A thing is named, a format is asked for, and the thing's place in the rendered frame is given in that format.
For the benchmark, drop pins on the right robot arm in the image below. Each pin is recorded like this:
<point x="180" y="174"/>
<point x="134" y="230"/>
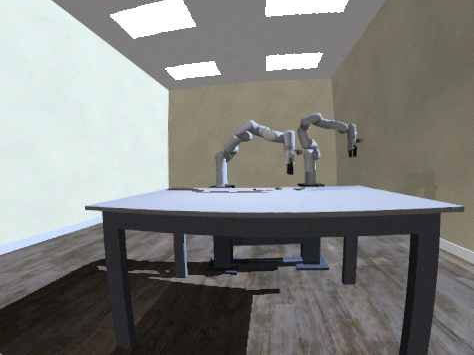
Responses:
<point x="241" y="134"/>

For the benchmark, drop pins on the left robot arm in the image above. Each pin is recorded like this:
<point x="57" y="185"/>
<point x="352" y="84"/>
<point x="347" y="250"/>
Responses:
<point x="310" y="155"/>

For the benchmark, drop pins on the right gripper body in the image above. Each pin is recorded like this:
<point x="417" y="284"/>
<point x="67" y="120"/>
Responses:
<point x="289" y="154"/>

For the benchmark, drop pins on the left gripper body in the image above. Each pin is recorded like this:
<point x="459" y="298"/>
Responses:
<point x="351" y="144"/>

